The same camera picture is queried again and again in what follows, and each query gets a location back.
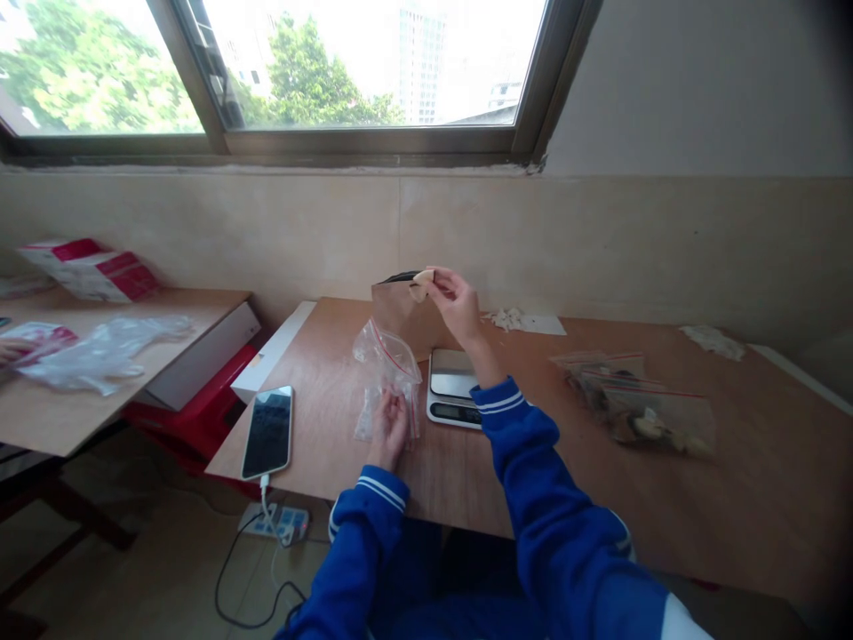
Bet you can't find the white power strip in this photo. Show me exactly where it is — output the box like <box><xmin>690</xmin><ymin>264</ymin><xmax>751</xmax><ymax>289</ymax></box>
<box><xmin>236</xmin><ymin>502</ymin><xmax>312</xmax><ymax>546</ymax></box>

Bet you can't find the black smartphone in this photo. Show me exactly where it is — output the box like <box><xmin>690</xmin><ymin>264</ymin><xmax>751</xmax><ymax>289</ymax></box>
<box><xmin>240</xmin><ymin>384</ymin><xmax>295</xmax><ymax>482</ymax></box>

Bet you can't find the black power cord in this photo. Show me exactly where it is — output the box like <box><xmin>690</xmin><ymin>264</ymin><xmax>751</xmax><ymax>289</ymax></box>
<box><xmin>213</xmin><ymin>526</ymin><xmax>309</xmax><ymax>631</ymax></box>

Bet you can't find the silver digital kitchen scale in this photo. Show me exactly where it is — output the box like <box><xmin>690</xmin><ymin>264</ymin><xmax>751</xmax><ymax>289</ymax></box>
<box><xmin>426</xmin><ymin>348</ymin><xmax>485</xmax><ymax>430</ymax></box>

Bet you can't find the long white box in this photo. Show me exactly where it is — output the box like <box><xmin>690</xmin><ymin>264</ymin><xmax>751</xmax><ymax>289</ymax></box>
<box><xmin>229</xmin><ymin>300</ymin><xmax>318</xmax><ymax>405</ymax></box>

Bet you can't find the pile of filled zip bags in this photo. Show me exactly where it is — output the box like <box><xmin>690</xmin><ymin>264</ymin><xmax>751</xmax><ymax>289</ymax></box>
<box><xmin>548</xmin><ymin>351</ymin><xmax>719</xmax><ymax>461</ymax></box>

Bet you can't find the stack of red white boxes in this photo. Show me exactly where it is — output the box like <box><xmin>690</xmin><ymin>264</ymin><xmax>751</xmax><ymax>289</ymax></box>
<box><xmin>15</xmin><ymin>236</ymin><xmax>162</xmax><ymax>305</ymax></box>

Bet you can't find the pile of clear plastic gloves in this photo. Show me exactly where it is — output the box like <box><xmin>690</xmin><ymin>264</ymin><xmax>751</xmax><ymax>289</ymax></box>
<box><xmin>15</xmin><ymin>314</ymin><xmax>195</xmax><ymax>398</ymax></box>

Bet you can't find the person's body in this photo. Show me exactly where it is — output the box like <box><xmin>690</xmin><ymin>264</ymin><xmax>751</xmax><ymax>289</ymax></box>
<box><xmin>359</xmin><ymin>516</ymin><xmax>554</xmax><ymax>640</ymax></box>

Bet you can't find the crumpled white tissue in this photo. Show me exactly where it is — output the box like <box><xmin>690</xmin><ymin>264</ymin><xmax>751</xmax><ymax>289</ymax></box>
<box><xmin>679</xmin><ymin>324</ymin><xmax>747</xmax><ymax>364</ymax></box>

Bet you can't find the person's right hand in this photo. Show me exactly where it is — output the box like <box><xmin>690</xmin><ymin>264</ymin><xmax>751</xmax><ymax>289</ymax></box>
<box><xmin>426</xmin><ymin>266</ymin><xmax>487</xmax><ymax>354</ymax></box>

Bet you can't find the window with dark frame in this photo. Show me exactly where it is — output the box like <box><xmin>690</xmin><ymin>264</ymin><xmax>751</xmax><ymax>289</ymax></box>
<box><xmin>0</xmin><ymin>0</ymin><xmax>606</xmax><ymax>169</ymax></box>

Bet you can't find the clear zip bag red seal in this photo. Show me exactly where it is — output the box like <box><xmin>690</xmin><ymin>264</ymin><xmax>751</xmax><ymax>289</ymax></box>
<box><xmin>352</xmin><ymin>318</ymin><xmax>425</xmax><ymax>446</ymax></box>

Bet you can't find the white charging cable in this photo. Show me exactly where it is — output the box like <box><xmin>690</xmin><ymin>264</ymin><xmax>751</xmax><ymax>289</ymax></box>
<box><xmin>258</xmin><ymin>473</ymin><xmax>315</xmax><ymax>625</ymax></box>

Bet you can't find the brown paper bag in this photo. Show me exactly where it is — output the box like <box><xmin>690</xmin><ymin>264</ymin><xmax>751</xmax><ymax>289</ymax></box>
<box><xmin>370</xmin><ymin>269</ymin><xmax>467</xmax><ymax>364</ymax></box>

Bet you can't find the red plastic stool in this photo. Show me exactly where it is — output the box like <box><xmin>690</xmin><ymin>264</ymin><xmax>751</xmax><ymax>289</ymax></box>
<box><xmin>122</xmin><ymin>344</ymin><xmax>262</xmax><ymax>500</ymax></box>

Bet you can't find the red white packet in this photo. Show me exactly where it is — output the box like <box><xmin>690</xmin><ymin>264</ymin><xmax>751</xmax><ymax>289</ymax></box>
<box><xmin>0</xmin><ymin>321</ymin><xmax>81</xmax><ymax>364</ymax></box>

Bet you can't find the white paper sheet with bits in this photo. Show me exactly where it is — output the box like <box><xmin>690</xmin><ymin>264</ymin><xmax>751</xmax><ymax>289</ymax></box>
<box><xmin>481</xmin><ymin>306</ymin><xmax>569</xmax><ymax>337</ymax></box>

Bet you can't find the person's left hand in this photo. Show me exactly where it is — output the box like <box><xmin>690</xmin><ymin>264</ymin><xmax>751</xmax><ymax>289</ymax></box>
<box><xmin>364</xmin><ymin>388</ymin><xmax>410</xmax><ymax>472</ymax></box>

